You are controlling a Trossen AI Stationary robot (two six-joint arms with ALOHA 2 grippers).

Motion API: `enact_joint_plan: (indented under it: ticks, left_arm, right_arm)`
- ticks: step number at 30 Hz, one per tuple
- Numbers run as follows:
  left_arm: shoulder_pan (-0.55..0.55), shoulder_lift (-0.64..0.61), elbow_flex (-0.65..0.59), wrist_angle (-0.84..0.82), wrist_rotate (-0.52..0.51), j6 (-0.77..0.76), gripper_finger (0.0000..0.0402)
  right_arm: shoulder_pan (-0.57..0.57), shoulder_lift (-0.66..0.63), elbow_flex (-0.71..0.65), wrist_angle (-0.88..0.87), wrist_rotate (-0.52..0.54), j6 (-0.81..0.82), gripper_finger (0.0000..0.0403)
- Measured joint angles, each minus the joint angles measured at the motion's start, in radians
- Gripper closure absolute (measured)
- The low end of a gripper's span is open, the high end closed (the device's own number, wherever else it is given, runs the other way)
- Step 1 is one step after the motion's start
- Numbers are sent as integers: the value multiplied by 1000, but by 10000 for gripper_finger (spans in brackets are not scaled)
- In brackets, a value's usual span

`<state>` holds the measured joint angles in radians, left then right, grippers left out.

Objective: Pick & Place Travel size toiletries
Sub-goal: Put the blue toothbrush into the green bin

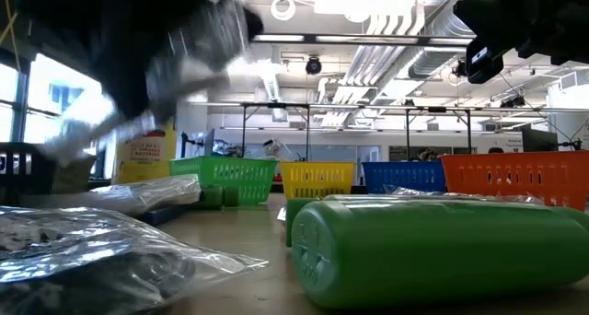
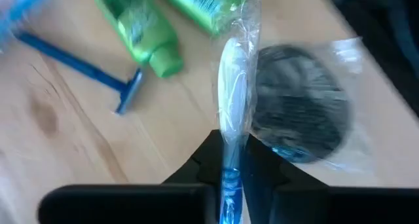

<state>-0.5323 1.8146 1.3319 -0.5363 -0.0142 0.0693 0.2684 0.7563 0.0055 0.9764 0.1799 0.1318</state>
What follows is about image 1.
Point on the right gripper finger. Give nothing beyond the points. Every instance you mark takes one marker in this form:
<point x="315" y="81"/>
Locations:
<point x="501" y="34"/>
<point x="492" y="8"/>

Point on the black monitor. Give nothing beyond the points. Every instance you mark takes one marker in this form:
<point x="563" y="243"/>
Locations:
<point x="540" y="141"/>

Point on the Lysol wipes canister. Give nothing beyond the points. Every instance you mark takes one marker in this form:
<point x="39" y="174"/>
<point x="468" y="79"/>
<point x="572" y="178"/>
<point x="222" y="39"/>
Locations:
<point x="147" y="160"/>

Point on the person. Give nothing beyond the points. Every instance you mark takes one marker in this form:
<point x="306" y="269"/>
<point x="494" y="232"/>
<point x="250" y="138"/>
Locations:
<point x="425" y="155"/>

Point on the orange plastic basket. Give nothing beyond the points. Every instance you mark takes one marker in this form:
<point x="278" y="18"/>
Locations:
<point x="515" y="177"/>

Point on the black plastic basket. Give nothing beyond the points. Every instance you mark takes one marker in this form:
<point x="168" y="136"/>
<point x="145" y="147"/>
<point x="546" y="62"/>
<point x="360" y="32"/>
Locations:
<point x="27" y="177"/>

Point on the overhead light bar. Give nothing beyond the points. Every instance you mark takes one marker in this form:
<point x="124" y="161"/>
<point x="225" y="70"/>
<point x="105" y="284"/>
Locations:
<point x="276" y="38"/>

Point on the blue plastic basket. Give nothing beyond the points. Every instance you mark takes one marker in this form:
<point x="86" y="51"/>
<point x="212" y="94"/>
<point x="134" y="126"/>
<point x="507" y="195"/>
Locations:
<point x="405" y="177"/>

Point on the green plastic basket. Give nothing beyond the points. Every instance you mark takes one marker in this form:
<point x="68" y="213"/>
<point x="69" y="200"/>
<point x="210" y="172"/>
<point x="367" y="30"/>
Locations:
<point x="230" y="179"/>

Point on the red toothbrush in clear bag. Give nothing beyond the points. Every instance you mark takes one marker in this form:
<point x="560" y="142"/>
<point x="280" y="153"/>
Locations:
<point x="414" y="191"/>

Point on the yellow plastic basket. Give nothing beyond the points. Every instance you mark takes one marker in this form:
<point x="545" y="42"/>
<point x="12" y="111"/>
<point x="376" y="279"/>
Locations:
<point x="317" y="179"/>

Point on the silver ribbed air duct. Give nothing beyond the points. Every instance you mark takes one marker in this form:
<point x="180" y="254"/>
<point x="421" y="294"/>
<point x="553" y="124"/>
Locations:
<point x="432" y="52"/>

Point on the black background station frame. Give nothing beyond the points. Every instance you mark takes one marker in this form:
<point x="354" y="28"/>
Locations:
<point x="407" y="131"/>

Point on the black ceiling dome camera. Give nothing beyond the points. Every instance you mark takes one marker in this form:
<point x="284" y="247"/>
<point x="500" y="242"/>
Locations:
<point x="314" y="66"/>

